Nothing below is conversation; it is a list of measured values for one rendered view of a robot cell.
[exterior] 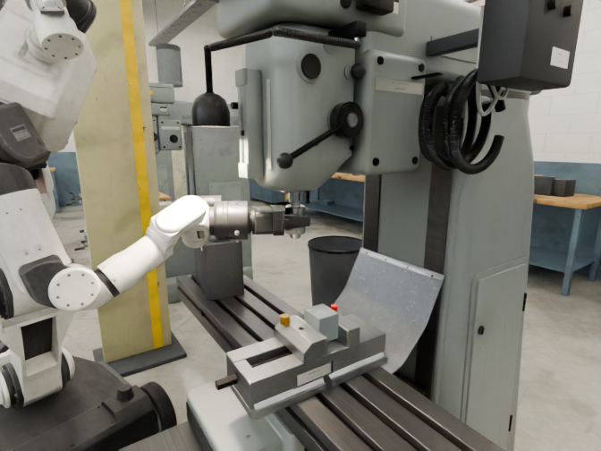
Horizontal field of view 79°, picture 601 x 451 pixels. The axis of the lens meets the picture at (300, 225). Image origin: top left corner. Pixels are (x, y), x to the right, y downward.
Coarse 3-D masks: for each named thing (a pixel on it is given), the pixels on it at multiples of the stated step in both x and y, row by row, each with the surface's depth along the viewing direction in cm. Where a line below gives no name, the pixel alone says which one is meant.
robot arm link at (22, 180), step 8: (0, 160) 59; (0, 168) 59; (8, 168) 59; (16, 168) 60; (0, 176) 58; (8, 176) 59; (16, 176) 60; (24, 176) 61; (0, 184) 58; (8, 184) 59; (16, 184) 60; (24, 184) 61; (32, 184) 63; (0, 192) 58; (8, 192) 59
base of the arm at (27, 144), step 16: (0, 112) 58; (16, 112) 62; (0, 128) 57; (16, 128) 61; (32, 128) 66; (0, 144) 57; (16, 144) 60; (32, 144) 64; (16, 160) 60; (32, 160) 63
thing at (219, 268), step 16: (224, 240) 118; (240, 240) 120; (208, 256) 115; (224, 256) 117; (240, 256) 119; (208, 272) 116; (224, 272) 118; (240, 272) 121; (208, 288) 117; (224, 288) 119; (240, 288) 122
